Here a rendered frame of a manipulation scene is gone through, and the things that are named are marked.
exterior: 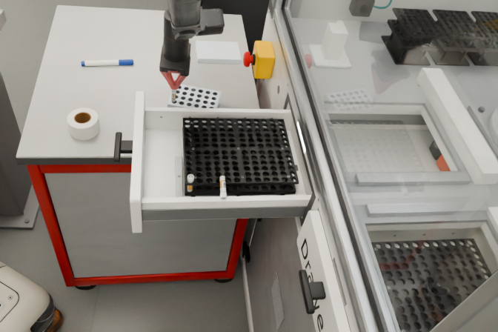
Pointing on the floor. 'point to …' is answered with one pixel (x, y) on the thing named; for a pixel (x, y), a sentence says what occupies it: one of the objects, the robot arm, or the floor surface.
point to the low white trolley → (197, 238)
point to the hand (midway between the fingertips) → (174, 84)
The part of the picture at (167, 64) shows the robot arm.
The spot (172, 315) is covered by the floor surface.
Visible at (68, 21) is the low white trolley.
